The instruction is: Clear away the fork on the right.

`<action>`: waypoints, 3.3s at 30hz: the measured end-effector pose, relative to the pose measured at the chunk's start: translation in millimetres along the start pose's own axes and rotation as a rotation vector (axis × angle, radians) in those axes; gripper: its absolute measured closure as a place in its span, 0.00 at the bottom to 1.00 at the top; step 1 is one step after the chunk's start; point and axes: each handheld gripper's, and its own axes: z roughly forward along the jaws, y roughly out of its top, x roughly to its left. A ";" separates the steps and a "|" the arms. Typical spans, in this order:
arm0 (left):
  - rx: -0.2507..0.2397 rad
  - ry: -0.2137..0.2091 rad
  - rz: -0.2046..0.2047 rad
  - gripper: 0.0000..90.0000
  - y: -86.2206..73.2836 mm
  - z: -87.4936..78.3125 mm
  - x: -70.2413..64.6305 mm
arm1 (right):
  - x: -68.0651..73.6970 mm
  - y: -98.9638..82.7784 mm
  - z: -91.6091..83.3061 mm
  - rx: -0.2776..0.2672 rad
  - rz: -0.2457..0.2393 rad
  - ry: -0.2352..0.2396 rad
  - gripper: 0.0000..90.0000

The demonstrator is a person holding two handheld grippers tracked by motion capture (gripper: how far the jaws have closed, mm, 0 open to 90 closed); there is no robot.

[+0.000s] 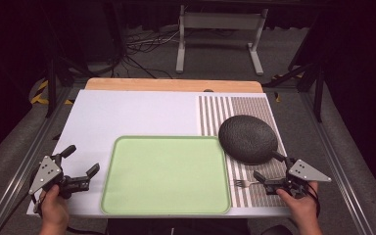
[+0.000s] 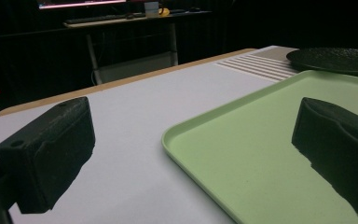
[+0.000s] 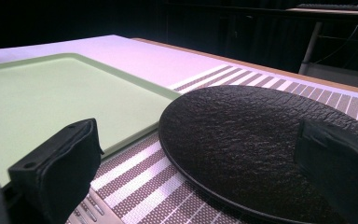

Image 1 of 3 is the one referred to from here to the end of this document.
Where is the dark speckled oval plate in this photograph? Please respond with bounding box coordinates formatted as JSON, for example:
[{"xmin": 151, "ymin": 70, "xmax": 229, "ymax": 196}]
[{"xmin": 217, "ymin": 115, "xmax": 279, "ymax": 165}]

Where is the black tripod stand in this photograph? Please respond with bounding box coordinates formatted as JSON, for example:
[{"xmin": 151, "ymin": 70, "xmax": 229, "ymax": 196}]
[{"xmin": 261, "ymin": 61, "xmax": 325, "ymax": 123}]

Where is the person's dark clothing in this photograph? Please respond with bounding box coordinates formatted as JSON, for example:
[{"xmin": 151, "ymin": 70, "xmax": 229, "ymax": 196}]
[{"xmin": 106, "ymin": 217, "xmax": 295, "ymax": 235}]

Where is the white board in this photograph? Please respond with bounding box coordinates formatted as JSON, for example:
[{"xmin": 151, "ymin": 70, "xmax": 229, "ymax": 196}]
[{"xmin": 25, "ymin": 89, "xmax": 292, "ymax": 219}]

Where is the white metal stand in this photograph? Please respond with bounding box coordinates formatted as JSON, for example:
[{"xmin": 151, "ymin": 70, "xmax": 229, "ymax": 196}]
[{"xmin": 174, "ymin": 4, "xmax": 269, "ymax": 77}]

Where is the black metal stand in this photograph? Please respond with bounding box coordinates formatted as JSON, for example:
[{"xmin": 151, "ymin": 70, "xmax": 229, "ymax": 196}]
[{"xmin": 42, "ymin": 48, "xmax": 89, "ymax": 119}]

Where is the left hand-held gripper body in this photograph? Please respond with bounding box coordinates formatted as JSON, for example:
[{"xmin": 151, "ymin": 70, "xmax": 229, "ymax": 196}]
[{"xmin": 28, "ymin": 153, "xmax": 91, "ymax": 200}]

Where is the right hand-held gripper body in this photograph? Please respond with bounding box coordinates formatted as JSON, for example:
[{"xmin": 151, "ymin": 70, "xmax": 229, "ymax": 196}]
[{"xmin": 263, "ymin": 157, "xmax": 333, "ymax": 199}]

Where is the striped placemat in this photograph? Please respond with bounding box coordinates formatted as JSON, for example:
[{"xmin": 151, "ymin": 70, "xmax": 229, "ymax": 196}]
[{"xmin": 198, "ymin": 95, "xmax": 289, "ymax": 209}]

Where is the yellow black striped tape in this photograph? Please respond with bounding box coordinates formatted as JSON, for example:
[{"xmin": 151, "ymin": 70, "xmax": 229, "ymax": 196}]
[{"xmin": 28, "ymin": 79, "xmax": 74, "ymax": 107}]

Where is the silver fork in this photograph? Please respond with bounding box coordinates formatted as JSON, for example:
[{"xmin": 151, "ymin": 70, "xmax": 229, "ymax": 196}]
[{"xmin": 233, "ymin": 177, "xmax": 286, "ymax": 189}]

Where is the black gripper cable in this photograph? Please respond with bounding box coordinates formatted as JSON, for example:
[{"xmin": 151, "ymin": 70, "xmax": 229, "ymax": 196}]
[{"xmin": 307, "ymin": 187, "xmax": 322, "ymax": 218}]

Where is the aluminium rail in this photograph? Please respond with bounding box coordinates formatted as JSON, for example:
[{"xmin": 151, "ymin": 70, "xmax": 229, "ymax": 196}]
[
  {"xmin": 0, "ymin": 85, "xmax": 80, "ymax": 235},
  {"xmin": 299, "ymin": 91, "xmax": 376, "ymax": 235}
]

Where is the light green tray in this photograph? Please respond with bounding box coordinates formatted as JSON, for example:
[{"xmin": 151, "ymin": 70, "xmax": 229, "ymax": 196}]
[{"xmin": 100, "ymin": 135, "xmax": 232, "ymax": 216}]

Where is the person's left hand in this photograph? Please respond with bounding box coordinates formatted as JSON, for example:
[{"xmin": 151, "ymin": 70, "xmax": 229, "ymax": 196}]
[{"xmin": 39, "ymin": 184, "xmax": 71, "ymax": 228}]

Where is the wooden table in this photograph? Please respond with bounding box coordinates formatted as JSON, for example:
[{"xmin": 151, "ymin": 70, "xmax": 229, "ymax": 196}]
[{"xmin": 84, "ymin": 77, "xmax": 264, "ymax": 94}]

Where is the person's right hand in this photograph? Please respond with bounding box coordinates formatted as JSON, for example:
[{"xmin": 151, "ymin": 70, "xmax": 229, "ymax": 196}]
[{"xmin": 275, "ymin": 181, "xmax": 320, "ymax": 226}]

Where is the bundle of black cables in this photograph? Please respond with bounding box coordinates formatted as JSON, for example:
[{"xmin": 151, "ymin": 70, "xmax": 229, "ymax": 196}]
[{"xmin": 111, "ymin": 27, "xmax": 181, "ymax": 79}]

